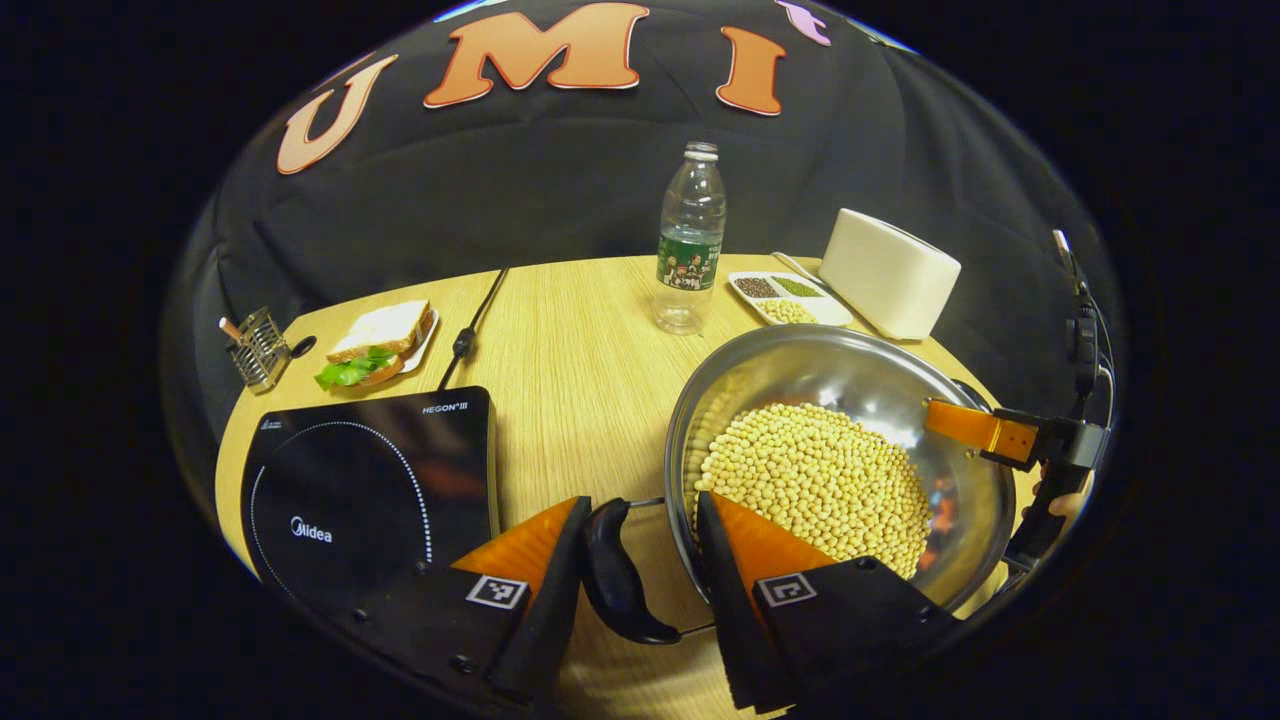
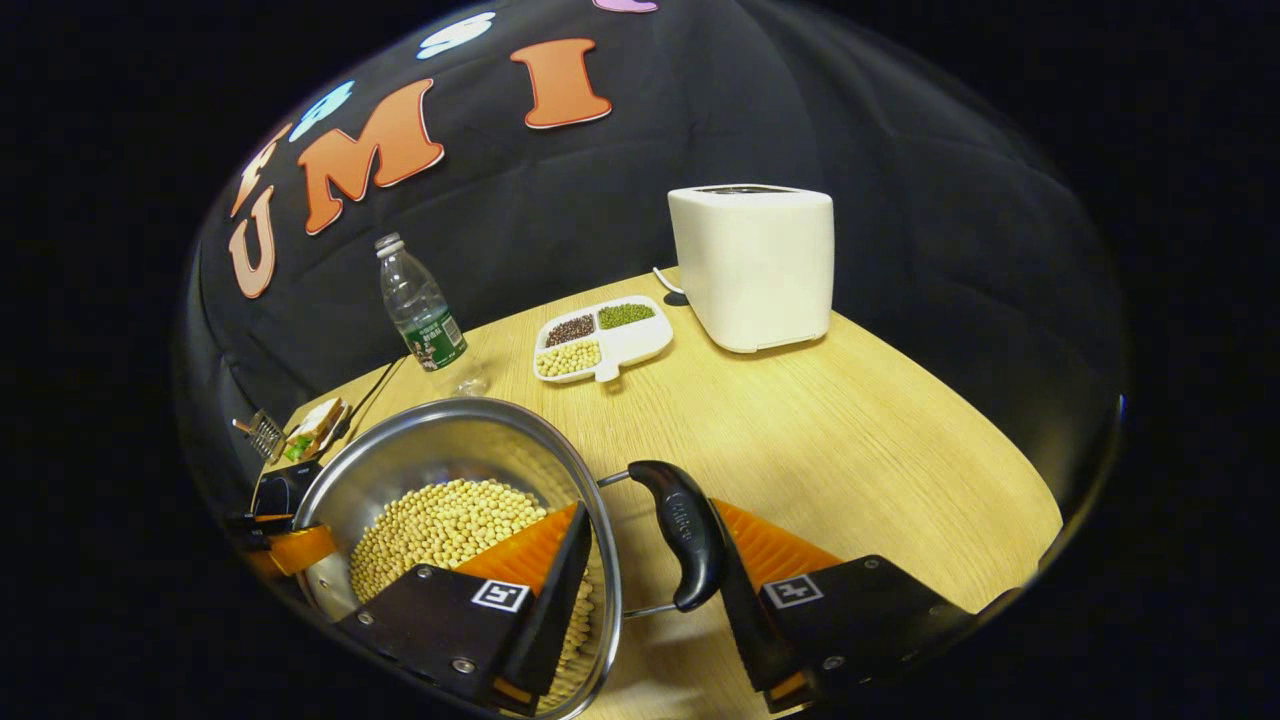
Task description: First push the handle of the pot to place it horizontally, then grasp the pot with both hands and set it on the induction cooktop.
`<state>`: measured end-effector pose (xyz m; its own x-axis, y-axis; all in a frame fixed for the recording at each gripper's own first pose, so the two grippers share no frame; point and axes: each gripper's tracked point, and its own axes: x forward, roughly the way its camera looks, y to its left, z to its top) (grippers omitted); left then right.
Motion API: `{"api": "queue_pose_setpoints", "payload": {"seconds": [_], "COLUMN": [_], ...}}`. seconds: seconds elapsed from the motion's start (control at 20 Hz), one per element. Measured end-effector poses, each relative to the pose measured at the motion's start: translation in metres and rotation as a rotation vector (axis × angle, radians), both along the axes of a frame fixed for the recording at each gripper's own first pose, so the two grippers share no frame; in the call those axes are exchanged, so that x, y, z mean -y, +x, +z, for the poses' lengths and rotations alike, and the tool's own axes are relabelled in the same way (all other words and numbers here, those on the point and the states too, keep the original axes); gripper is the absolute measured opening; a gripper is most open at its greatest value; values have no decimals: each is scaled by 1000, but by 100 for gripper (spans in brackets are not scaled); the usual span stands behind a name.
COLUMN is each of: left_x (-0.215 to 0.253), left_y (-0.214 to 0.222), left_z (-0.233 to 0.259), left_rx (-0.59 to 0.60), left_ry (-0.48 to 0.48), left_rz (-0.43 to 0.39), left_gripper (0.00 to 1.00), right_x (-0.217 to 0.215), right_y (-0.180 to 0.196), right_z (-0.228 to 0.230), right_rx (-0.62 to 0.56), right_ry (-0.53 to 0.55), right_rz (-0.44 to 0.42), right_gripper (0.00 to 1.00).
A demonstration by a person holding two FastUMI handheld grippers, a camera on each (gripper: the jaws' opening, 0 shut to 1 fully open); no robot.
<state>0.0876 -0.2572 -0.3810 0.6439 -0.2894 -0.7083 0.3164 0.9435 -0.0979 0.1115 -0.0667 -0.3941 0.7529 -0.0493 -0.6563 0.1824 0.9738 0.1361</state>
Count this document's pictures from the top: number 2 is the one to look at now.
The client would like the sandwich on plate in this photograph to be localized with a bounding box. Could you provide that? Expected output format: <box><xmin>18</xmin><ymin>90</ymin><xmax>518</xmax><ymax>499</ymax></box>
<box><xmin>283</xmin><ymin>397</ymin><xmax>351</xmax><ymax>463</ymax></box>

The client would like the black induction cooktop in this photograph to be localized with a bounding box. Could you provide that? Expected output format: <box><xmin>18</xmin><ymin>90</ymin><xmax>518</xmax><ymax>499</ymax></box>
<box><xmin>250</xmin><ymin>460</ymin><xmax>323</xmax><ymax>516</ymax></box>

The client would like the clear plastic water bottle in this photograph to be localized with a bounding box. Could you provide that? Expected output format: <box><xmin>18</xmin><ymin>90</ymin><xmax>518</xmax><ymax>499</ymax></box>
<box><xmin>375</xmin><ymin>232</ymin><xmax>489</xmax><ymax>398</ymax></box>

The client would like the white divided bean dish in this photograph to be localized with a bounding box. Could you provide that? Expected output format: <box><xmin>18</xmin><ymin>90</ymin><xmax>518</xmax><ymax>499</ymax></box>
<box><xmin>532</xmin><ymin>295</ymin><xmax>674</xmax><ymax>385</ymax></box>

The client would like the steel pot with black handle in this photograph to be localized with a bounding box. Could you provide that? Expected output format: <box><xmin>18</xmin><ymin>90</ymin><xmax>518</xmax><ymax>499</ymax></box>
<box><xmin>293</xmin><ymin>397</ymin><xmax>726</xmax><ymax>720</ymax></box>

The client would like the black power cable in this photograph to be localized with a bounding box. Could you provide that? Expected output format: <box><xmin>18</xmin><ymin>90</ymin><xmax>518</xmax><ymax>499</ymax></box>
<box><xmin>345</xmin><ymin>358</ymin><xmax>409</xmax><ymax>431</ymax></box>

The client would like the pile of yellow soybeans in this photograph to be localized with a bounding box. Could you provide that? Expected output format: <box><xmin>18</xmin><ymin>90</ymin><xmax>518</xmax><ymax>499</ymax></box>
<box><xmin>348</xmin><ymin>478</ymin><xmax>596</xmax><ymax>701</ymax></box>

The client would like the white toaster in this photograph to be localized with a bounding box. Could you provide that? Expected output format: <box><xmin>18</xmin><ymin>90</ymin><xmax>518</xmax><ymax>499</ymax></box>
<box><xmin>667</xmin><ymin>184</ymin><xmax>836</xmax><ymax>354</ymax></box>

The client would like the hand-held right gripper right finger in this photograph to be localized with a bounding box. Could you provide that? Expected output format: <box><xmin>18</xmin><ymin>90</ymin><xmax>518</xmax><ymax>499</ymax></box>
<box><xmin>708</xmin><ymin>498</ymin><xmax>976</xmax><ymax>713</ymax></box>

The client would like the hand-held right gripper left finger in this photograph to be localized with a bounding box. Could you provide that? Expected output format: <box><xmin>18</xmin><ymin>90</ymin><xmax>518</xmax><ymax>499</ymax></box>
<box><xmin>335</xmin><ymin>500</ymin><xmax>594</xmax><ymax>713</ymax></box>

